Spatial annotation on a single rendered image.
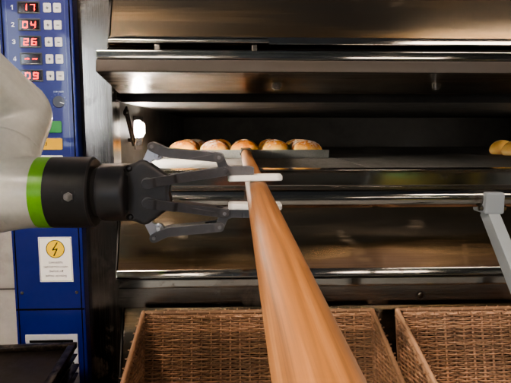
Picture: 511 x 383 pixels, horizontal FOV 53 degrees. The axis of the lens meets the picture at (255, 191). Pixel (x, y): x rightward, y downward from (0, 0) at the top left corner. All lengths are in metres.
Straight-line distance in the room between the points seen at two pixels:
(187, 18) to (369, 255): 0.69
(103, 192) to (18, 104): 0.18
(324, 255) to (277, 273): 0.97
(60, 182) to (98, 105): 0.58
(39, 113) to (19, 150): 0.07
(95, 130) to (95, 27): 0.23
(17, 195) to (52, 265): 0.60
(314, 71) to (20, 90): 0.56
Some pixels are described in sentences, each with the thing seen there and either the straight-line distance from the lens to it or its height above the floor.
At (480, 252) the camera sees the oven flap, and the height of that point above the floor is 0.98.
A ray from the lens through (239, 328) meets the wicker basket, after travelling 1.22.
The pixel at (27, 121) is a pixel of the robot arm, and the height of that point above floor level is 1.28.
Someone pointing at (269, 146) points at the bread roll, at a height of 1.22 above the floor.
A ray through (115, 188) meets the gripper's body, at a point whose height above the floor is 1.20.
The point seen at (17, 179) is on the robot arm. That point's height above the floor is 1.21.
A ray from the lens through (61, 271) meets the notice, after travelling 1.26.
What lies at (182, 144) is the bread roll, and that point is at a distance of 1.69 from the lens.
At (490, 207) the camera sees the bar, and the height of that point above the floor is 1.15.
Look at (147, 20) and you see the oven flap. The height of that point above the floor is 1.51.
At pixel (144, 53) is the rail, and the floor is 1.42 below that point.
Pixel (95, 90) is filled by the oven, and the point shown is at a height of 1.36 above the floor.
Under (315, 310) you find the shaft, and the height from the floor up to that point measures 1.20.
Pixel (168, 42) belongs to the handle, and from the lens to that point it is 1.10.
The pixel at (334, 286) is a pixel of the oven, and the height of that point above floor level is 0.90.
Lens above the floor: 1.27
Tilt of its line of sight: 7 degrees down
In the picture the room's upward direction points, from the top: straight up
